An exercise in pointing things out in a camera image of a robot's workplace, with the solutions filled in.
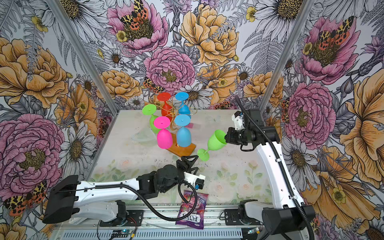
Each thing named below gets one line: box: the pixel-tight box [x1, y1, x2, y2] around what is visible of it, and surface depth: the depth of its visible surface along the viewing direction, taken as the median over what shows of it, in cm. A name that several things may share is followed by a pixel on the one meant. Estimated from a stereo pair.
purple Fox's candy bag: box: [175, 190, 209, 230], surface depth 75 cm
